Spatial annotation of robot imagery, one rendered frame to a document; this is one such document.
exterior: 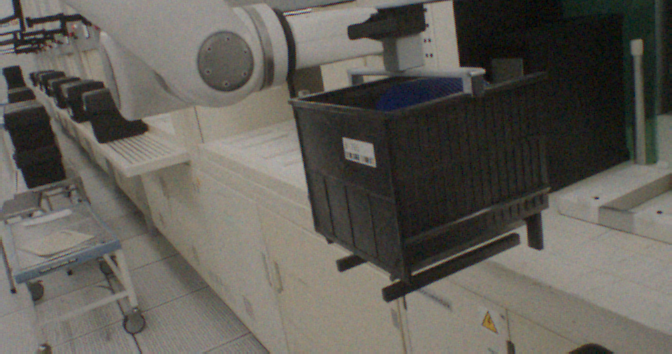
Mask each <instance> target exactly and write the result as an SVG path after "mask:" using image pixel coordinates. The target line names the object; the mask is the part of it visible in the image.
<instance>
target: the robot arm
mask: <svg viewBox="0 0 672 354"><path fill-rule="evenodd" d="M60 1H62V2H63V3H65V4H66V5H68V6H69V8H71V9H72V10H75V11H76V12H78V13H79V14H80V15H82V16H83V17H85V18H86V19H88V20H90V21H91V22H93V23H94V25H96V26H97V27H98V28H100V29H101V30H102V31H101V34H100V40H99V46H100V55H101V61H102V64H103V67H104V71H105V75H106V79H107V83H108V86H109V89H110V92H111V95H112V97H113V100H114V103H115V105H116V107H117V109H119V111H120V112H121V114H122V115H123V116H124V117H125V118H126V119H127V120H137V119H141V118H146V117H150V116H155V115H160V114H164V113H168V112H173V111H178V110H182V109H186V108H192V107H196V106H202V107H209V108H223V107H228V106H233V105H235V104H238V103H240V102H241V101H243V100H245V99H246V98H247V97H248V95H249V94H250V93H255V92H259V91H264V90H268V89H272V88H278V87H281V86H282V85H283V84H284V83H285V81H289V80H291V78H292V77H293V75H294V71H295V69H298V68H307V67H313V66H320V65H327V64H331V63H336V62H341V61H347V60H352V59H357V58H362V57H367V56H374V55H380V54H381V53H382V52H383V47H382V42H379V41H375V40H379V39H384V38H390V37H396V38H398V37H403V36H408V35H414V34H418V33H423V31H425V30H426V22H425V14H424V5H423V3H416V4H410V5H403V6H398V7H392V11H386V12H381V13H378V12H377V10H375V8H374V7H363V8H347V10H334V11H325V12H316V13H309V14H303V15H295V16H289V17H285V15H284V14H283V12H282V11H281V10H278V8H277V7H275V6H270V7H269V6H268V5H266V4H264V3H261V4H253V5H247V6H241V7H233V8H231V7H230V6H229V5H228V4H227V3H226V2H225V1H224V0H60ZM381 17H384V18H383V20H382V21H378V18H381Z"/></svg>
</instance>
